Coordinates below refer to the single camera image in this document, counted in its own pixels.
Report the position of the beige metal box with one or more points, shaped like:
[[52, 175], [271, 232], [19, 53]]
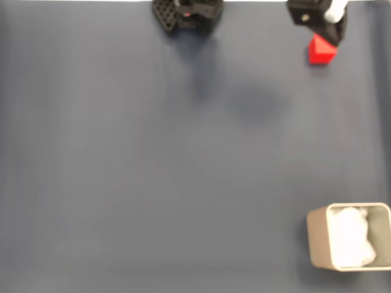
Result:
[[317, 238]]

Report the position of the white crumpled paper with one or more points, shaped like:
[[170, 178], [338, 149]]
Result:
[[348, 235]]

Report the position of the red cube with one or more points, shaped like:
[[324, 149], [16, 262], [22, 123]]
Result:
[[319, 53]]

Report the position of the dark blue table mat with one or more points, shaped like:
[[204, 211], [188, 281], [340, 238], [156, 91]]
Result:
[[122, 152]]

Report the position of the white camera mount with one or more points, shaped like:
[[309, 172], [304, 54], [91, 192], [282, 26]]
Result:
[[333, 12]]

